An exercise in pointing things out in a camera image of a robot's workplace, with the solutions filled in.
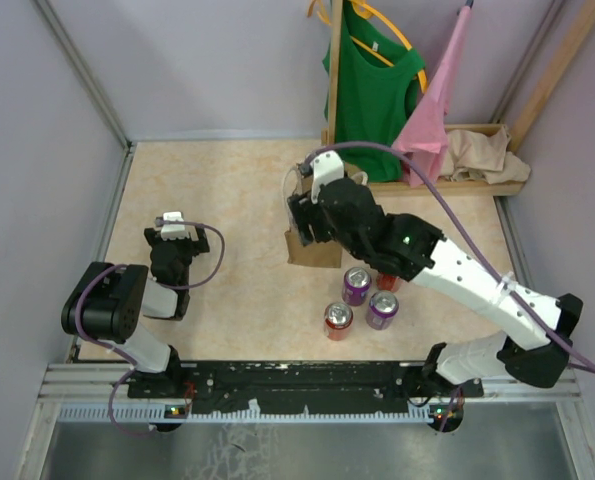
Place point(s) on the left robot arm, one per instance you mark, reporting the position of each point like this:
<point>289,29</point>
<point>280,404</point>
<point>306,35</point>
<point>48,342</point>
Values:
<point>106,305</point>

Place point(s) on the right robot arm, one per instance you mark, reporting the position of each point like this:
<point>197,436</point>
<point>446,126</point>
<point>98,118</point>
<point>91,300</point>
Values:
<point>535,329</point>

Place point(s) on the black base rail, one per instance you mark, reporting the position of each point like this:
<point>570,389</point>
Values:
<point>335,387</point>

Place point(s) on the yellow hanger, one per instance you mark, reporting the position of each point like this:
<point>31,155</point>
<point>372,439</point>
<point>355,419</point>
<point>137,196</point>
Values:
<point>366,11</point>

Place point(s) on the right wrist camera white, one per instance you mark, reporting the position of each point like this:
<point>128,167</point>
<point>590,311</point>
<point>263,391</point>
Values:
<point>323,169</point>

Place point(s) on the wooden beam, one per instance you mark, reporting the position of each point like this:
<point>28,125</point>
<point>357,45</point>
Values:
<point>555,55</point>

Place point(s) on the beige crumpled cloth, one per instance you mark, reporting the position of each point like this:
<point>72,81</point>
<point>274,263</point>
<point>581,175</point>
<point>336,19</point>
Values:
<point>473,156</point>

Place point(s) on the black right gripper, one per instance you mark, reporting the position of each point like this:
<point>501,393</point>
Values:
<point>303,210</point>

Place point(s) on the wooden clothes rack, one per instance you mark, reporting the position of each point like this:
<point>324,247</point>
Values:
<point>390,169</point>

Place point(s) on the purple soda can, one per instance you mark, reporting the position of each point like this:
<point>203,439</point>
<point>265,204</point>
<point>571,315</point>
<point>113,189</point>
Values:
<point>383,306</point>
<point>356,285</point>

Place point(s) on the pink t-shirt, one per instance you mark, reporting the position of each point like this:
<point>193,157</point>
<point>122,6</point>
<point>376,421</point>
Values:
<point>423,140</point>

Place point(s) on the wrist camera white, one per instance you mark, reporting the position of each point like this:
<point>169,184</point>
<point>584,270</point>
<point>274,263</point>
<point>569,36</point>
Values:
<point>172,226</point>
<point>323,169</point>

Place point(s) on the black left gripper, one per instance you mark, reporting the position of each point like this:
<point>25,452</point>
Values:
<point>196,247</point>

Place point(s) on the red soda can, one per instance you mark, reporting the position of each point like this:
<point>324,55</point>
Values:
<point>388,282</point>
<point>338,319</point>

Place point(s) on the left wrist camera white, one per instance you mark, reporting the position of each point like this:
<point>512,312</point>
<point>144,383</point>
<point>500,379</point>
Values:
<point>172,226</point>

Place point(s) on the green t-shirt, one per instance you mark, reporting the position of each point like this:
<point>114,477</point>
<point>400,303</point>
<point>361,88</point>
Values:
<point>378,84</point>

